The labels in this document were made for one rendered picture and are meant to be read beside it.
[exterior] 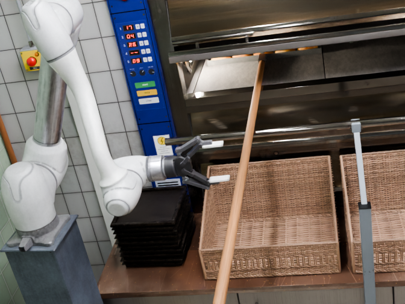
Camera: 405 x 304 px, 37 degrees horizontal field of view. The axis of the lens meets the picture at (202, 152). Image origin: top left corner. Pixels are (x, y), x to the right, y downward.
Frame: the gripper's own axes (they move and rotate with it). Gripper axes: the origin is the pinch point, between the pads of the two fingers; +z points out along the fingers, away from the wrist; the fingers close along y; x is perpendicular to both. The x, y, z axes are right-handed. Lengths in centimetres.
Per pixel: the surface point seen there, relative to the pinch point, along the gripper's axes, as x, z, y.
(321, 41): -46, 38, -21
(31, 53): -56, -82, -30
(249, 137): -13.9, 8.7, -0.9
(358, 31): -46, 52, -23
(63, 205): -63, -95, 51
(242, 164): 5.5, 7.2, -1.1
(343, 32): -46, 46, -23
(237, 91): -63, 1, 2
